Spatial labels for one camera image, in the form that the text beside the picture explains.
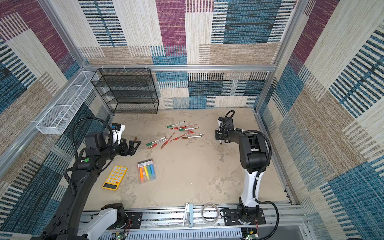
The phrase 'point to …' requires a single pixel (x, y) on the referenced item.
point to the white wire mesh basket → (57, 118)
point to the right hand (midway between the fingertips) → (219, 135)
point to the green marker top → (170, 125)
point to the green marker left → (151, 143)
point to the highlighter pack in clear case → (146, 171)
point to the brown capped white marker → (220, 142)
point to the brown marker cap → (135, 139)
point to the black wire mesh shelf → (127, 90)
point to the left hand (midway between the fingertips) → (131, 138)
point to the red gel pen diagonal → (166, 142)
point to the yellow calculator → (114, 178)
